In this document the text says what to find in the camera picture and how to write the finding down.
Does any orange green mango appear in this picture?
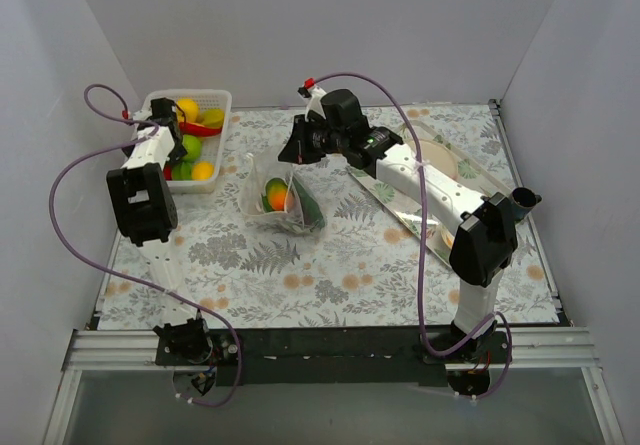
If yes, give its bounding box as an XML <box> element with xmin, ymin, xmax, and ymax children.
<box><xmin>262</xmin><ymin>177</ymin><xmax>296</xmax><ymax>213</ymax></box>

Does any clear zip top bag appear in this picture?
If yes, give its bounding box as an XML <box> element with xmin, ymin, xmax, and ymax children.
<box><xmin>238</xmin><ymin>148</ymin><xmax>326</xmax><ymax>235</ymax></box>

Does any green cucumber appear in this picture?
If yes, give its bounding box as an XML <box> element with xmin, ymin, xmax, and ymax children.
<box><xmin>292</xmin><ymin>176</ymin><xmax>326</xmax><ymax>230</ymax></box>

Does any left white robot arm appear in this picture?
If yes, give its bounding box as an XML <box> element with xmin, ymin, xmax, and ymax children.
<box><xmin>106</xmin><ymin>97</ymin><xmax>213</xmax><ymax>365</ymax></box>

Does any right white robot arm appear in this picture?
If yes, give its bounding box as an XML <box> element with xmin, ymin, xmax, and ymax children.
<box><xmin>278</xmin><ymin>85</ymin><xmax>517</xmax><ymax>363</ymax></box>

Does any yellow apple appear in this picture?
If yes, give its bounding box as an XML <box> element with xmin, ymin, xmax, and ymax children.
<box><xmin>176</xmin><ymin>98</ymin><xmax>200</xmax><ymax>123</ymax></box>

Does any red chili pepper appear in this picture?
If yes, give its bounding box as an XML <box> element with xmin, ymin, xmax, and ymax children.
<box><xmin>179</xmin><ymin>122</ymin><xmax>223</xmax><ymax>138</ymax></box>

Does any green apple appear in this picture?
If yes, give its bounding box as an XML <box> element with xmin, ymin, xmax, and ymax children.
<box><xmin>182</xmin><ymin>134</ymin><xmax>202</xmax><ymax>162</ymax></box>

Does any white plastic basket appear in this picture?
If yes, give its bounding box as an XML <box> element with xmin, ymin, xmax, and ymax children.
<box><xmin>138</xmin><ymin>89</ymin><xmax>232</xmax><ymax>194</ymax></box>

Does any floral rectangular tray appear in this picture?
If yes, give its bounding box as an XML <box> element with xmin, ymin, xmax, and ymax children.
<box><xmin>349</xmin><ymin>119</ymin><xmax>511</xmax><ymax>265</ymax></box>

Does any yellow lemon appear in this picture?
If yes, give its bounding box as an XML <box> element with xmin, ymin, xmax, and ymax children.
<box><xmin>191</xmin><ymin>161</ymin><xmax>215</xmax><ymax>181</ymax></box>

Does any beige pink round plate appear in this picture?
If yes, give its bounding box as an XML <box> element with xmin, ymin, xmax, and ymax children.
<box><xmin>419</xmin><ymin>140</ymin><xmax>458</xmax><ymax>180</ymax></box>

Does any floral table mat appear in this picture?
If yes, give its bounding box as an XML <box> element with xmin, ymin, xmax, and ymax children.
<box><xmin>97</xmin><ymin>104</ymin><xmax>559</xmax><ymax>330</ymax></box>

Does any dark blue mug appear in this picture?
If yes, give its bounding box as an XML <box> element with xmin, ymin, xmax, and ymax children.
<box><xmin>509</xmin><ymin>187</ymin><xmax>542</xmax><ymax>222</ymax></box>

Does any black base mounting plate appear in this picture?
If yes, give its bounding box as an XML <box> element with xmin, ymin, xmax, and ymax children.
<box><xmin>153</xmin><ymin>319</ymin><xmax>508</xmax><ymax>388</ymax></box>

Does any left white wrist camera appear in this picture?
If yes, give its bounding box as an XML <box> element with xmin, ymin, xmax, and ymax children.
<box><xmin>121</xmin><ymin>109</ymin><xmax>151</xmax><ymax>125</ymax></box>

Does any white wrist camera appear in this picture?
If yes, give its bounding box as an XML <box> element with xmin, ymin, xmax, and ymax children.
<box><xmin>121</xmin><ymin>109</ymin><xmax>151</xmax><ymax>125</ymax></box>
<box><xmin>298</xmin><ymin>78</ymin><xmax>326</xmax><ymax>119</ymax></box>

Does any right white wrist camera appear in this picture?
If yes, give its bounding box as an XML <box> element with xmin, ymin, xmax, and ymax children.
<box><xmin>298</xmin><ymin>78</ymin><xmax>326</xmax><ymax>119</ymax></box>

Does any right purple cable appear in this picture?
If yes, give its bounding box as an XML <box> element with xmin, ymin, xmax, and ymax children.
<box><xmin>312</xmin><ymin>72</ymin><xmax>514</xmax><ymax>400</ymax></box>

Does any aluminium frame rail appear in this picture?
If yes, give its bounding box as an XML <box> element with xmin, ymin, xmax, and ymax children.
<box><xmin>64</xmin><ymin>327</ymin><xmax>599</xmax><ymax>370</ymax></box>

